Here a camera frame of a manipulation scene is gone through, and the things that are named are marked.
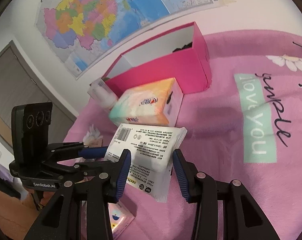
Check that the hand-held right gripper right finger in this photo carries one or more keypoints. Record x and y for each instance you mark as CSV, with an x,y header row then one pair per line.
x,y
179,175

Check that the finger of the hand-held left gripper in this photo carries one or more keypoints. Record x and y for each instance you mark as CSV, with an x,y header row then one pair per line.
x,y
91,166
93,152

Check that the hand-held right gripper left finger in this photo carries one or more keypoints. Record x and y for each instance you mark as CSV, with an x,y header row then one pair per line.
x,y
123,175

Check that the white wet wipes pack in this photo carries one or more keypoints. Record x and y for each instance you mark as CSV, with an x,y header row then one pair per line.
x,y
146,142

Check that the pink floral tissue pack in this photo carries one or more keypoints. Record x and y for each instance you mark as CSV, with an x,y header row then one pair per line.
x,y
118,220

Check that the pink cardboard box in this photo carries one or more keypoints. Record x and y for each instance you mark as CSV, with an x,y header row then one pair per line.
x,y
166,80

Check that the black scrunchie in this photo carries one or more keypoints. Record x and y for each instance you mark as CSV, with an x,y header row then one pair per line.
x,y
184,46

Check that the purple cloth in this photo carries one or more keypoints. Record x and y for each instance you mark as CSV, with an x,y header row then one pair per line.
x,y
2,170

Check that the grey door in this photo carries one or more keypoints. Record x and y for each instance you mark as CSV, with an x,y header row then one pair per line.
x,y
21,85

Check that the white spray bottle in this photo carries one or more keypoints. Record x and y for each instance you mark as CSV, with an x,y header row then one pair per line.
x,y
103,95

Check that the pastel tissue pack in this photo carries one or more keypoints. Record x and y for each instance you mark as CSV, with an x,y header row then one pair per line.
x,y
146,100

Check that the colourful wall map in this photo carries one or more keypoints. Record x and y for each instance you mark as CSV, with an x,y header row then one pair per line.
x,y
103,17

